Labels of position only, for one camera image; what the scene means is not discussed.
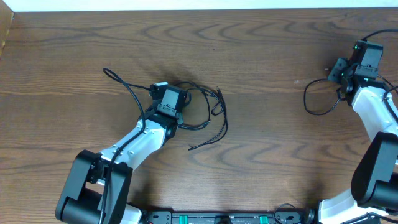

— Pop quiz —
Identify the black USB cable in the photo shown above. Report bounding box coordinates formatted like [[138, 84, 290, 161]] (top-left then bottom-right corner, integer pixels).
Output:
[[174, 81, 229, 151]]

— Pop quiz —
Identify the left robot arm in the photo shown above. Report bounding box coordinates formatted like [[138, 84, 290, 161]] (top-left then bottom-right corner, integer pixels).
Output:
[[55, 82, 190, 223]]

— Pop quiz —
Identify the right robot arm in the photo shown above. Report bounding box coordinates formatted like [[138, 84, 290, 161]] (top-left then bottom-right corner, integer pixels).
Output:
[[317, 39, 397, 223]]

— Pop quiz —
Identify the left camera black cable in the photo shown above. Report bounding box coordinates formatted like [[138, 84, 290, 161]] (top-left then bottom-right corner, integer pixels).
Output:
[[98, 68, 153, 224]]

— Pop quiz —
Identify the camera black cable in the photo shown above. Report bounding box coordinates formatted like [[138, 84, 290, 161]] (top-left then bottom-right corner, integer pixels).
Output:
[[98, 68, 153, 224], [360, 29, 398, 122]]

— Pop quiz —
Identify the right camera black cable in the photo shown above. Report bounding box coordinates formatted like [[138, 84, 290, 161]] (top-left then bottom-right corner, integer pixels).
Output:
[[360, 29, 398, 122]]

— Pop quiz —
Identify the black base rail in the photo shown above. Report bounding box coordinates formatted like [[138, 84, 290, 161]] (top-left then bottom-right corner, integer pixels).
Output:
[[136, 203, 398, 224]]

